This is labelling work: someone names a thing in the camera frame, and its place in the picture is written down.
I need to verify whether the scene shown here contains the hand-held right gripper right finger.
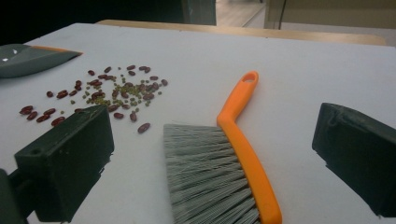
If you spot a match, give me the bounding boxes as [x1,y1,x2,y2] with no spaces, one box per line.
[311,102,396,218]

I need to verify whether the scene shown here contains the beige furniture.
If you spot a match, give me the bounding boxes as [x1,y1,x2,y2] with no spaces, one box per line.
[263,0,396,31]

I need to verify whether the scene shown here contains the black hanging cable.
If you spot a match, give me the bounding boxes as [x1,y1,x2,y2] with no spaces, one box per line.
[277,0,288,30]

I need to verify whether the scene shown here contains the grey dustpan with orange edge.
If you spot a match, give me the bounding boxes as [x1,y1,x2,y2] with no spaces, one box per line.
[0,43,83,79]

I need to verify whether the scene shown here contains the dark curtain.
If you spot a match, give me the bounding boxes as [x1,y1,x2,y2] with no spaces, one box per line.
[0,0,185,46]

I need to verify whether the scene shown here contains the pile of red kidney beans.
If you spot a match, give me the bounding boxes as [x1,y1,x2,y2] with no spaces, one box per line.
[19,64,169,134]

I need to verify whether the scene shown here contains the pile of green mung beans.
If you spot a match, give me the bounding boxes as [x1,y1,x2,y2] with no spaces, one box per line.
[60,66,163,115]

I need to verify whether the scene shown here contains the wooden table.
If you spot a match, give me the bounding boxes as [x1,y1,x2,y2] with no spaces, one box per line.
[96,19,387,47]

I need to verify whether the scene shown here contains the grey cabinet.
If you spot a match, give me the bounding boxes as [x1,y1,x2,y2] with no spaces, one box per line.
[181,0,218,26]

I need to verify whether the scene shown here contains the orange handled grey brush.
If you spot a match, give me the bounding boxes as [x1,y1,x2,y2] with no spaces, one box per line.
[163,70,284,224]

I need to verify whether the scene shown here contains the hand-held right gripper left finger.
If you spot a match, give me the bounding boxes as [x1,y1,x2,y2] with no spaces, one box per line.
[13,104,116,223]

